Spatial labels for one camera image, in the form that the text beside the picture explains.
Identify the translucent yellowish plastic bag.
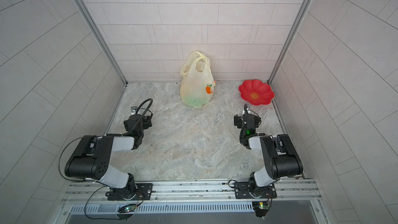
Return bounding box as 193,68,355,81
180,51,216,108

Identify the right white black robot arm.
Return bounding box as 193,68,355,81
234,104,303,199

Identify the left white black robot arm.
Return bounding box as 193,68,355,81
64,107,153,202

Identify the red flower-shaped plate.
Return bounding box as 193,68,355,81
238,79,275,106

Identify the left small circuit board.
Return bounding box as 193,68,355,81
118,204,137,214

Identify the small circuit board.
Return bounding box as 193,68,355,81
118,204,137,214
252,202,271,218

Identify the right small circuit board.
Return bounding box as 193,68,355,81
252,202,271,218

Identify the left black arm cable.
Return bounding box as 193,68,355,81
58,136,144,221

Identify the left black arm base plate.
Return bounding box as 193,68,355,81
105,183,153,201

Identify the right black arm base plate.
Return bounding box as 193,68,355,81
229,181,277,200

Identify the aluminium mounting rail frame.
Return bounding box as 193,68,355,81
61,177,321,219

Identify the left aluminium corner post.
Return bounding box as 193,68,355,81
73,0,128,86

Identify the aluminium corner post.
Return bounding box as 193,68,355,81
268,0,312,85
73,0,128,86

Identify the right aluminium corner post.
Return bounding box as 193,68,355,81
268,0,312,85

